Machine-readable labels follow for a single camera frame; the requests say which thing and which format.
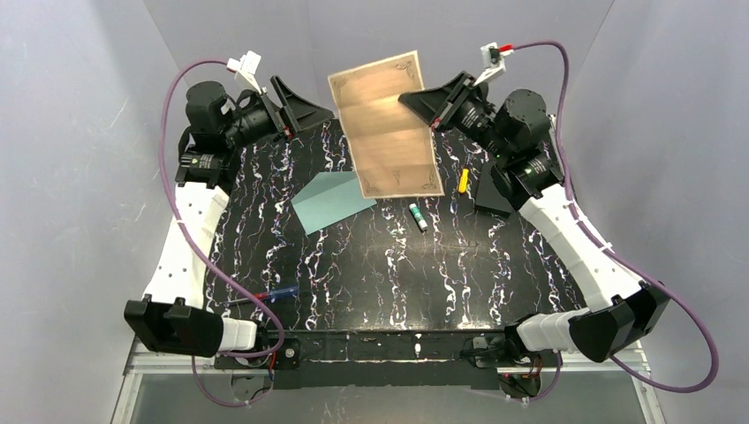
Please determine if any blue red screwdriver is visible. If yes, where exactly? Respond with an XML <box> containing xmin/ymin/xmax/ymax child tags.
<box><xmin>226</xmin><ymin>286</ymin><xmax>299</xmax><ymax>306</ymax></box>

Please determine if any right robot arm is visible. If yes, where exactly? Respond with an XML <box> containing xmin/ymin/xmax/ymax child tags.
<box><xmin>398</xmin><ymin>72</ymin><xmax>669</xmax><ymax>362</ymax></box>

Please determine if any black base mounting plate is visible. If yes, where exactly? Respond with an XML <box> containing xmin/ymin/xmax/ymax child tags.
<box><xmin>216</xmin><ymin>329</ymin><xmax>560</xmax><ymax>396</ymax></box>

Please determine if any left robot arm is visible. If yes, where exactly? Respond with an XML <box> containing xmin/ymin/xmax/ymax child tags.
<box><xmin>124</xmin><ymin>76</ymin><xmax>333</xmax><ymax>358</ymax></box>

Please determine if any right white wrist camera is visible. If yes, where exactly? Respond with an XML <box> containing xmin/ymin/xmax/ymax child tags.
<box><xmin>474</xmin><ymin>42</ymin><xmax>514</xmax><ymax>86</ymax></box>

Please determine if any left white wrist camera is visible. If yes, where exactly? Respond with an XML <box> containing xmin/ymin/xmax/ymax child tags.
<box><xmin>226</xmin><ymin>50</ymin><xmax>267</xmax><ymax>95</ymax></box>

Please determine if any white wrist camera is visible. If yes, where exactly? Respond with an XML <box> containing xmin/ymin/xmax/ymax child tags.
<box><xmin>226</xmin><ymin>50</ymin><xmax>267</xmax><ymax>95</ymax></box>
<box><xmin>474</xmin><ymin>42</ymin><xmax>514</xmax><ymax>86</ymax></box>

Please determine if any beige letter paper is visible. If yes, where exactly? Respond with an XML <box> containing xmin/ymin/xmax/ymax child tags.
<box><xmin>328</xmin><ymin>50</ymin><xmax>444</xmax><ymax>199</ymax></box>

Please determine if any green white glue stick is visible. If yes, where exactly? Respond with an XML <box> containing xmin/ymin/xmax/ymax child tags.
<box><xmin>409</xmin><ymin>203</ymin><xmax>428</xmax><ymax>232</ymax></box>

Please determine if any teal envelope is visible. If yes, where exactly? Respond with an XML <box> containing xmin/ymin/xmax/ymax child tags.
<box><xmin>291</xmin><ymin>171</ymin><xmax>376</xmax><ymax>235</ymax></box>

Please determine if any yellow marker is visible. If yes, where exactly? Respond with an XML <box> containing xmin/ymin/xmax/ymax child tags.
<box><xmin>458</xmin><ymin>168</ymin><xmax>470</xmax><ymax>194</ymax></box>

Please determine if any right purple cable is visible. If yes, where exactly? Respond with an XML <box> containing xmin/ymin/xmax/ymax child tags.
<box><xmin>509</xmin><ymin>40</ymin><xmax>720</xmax><ymax>405</ymax></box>

